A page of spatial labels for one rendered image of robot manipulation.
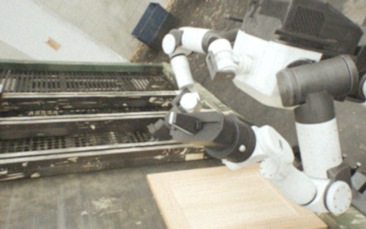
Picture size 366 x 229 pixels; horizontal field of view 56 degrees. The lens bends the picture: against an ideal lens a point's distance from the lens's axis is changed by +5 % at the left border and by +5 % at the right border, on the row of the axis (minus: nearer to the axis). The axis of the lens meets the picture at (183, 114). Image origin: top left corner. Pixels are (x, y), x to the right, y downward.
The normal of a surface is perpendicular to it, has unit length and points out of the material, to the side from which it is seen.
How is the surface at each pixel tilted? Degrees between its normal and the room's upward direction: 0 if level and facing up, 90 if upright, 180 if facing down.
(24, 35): 90
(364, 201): 0
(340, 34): 90
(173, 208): 58
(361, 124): 0
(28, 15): 90
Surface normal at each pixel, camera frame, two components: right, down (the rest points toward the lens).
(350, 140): -0.74, -0.45
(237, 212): 0.10, -0.92
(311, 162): -0.83, 0.33
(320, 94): -0.01, 0.25
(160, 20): 0.40, 0.31
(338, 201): 0.51, 0.10
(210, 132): -0.67, -0.26
